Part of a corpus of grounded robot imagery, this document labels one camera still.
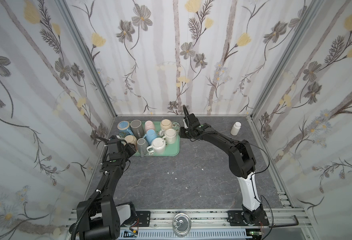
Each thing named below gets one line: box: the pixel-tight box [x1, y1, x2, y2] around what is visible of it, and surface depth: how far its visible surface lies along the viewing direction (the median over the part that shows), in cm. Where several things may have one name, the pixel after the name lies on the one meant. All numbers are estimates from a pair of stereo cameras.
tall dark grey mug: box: [130, 119, 145, 140], surface depth 102 cm
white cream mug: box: [162, 128, 177, 144], surface depth 102 cm
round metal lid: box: [172, 213, 192, 238], surface depth 65 cm
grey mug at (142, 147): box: [136, 138, 149, 158], surface depth 94 cm
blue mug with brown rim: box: [117, 120, 134, 136], surface depth 101 cm
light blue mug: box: [143, 129, 158, 145], surface depth 98 cm
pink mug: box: [144, 120, 155, 133], surface depth 104 cm
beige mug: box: [160, 119, 172, 131], surface depth 106 cm
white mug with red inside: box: [146, 137, 166, 154], surface depth 95 cm
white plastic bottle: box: [230, 121, 242, 136], surface depth 106 cm
